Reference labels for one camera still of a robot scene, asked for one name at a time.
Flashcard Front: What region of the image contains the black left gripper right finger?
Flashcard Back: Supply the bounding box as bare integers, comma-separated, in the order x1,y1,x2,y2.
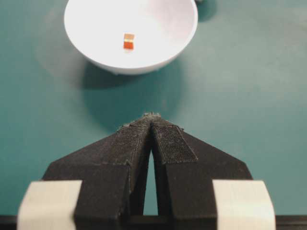
150,116,253,230

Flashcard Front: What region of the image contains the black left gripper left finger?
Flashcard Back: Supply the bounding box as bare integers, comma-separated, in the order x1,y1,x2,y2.
43,115,151,230

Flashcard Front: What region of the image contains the small red block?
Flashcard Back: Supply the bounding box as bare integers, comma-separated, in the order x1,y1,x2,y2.
123,33,135,50

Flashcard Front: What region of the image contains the white bowl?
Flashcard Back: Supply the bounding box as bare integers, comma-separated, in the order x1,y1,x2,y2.
64,0,198,75

